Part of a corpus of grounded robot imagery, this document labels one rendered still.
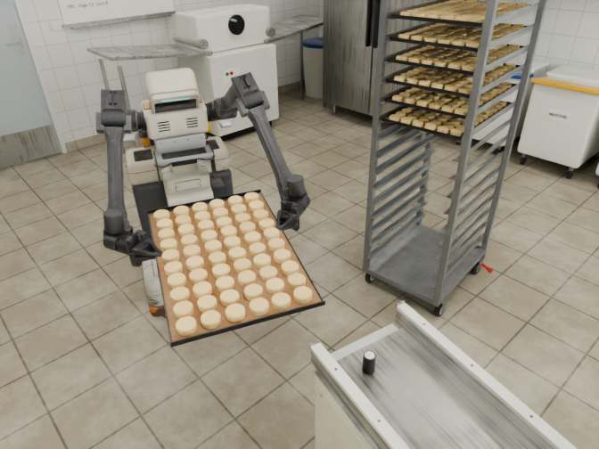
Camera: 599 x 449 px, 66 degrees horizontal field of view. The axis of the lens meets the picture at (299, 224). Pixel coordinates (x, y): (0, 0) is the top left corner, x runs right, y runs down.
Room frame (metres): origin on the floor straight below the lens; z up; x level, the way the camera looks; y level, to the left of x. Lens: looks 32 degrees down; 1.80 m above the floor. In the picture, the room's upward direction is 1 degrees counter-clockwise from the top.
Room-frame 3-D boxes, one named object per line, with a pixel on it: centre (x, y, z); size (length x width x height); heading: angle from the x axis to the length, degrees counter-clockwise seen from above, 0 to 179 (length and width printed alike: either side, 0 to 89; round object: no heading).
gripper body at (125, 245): (1.16, 0.52, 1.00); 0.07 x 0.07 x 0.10; 65
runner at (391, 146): (2.33, -0.61, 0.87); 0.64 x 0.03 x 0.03; 138
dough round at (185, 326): (0.83, 0.29, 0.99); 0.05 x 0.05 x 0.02
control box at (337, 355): (0.89, -0.17, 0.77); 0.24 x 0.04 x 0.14; 120
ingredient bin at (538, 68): (4.25, -1.89, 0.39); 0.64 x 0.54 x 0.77; 134
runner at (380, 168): (2.33, -0.61, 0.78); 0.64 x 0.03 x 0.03; 138
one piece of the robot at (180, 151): (1.96, 0.53, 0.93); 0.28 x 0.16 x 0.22; 110
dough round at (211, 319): (0.85, 0.23, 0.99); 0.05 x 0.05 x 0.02
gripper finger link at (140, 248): (1.13, 0.46, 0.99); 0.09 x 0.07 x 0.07; 64
